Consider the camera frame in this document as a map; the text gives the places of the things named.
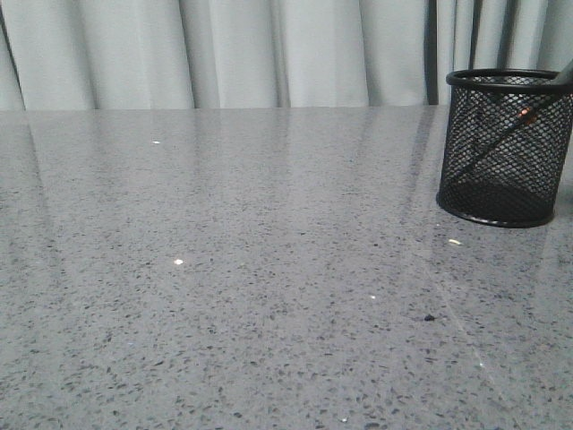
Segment light grey curtain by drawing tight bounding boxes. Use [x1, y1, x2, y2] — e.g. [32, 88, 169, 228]
[1, 1, 572, 110]

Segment grey orange handled scissors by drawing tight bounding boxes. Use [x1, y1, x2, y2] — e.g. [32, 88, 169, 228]
[456, 61, 572, 178]

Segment black mesh pen bucket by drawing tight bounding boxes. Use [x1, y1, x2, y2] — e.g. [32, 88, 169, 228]
[436, 69, 572, 228]

